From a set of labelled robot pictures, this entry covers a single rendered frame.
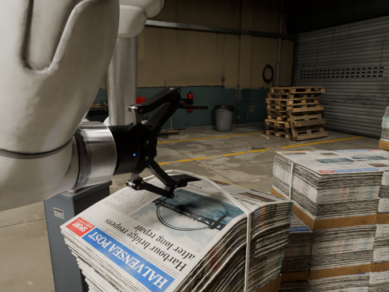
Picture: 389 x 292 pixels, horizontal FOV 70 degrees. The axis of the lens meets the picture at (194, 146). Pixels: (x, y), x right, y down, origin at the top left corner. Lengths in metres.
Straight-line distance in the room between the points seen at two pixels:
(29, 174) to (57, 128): 0.07
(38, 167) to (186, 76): 7.91
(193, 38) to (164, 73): 1.31
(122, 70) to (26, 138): 0.66
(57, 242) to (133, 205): 0.79
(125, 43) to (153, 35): 7.05
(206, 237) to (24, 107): 0.32
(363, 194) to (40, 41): 1.24
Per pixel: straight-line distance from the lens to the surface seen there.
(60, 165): 0.33
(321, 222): 1.24
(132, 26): 0.81
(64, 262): 1.35
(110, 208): 0.58
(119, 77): 0.91
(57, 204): 1.23
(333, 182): 1.20
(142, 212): 0.54
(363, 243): 1.42
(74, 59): 0.22
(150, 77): 7.77
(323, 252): 1.33
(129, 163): 0.41
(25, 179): 0.32
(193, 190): 0.60
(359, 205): 1.32
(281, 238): 0.68
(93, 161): 0.37
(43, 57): 0.22
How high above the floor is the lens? 1.40
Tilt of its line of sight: 13 degrees down
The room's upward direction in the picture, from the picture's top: straight up
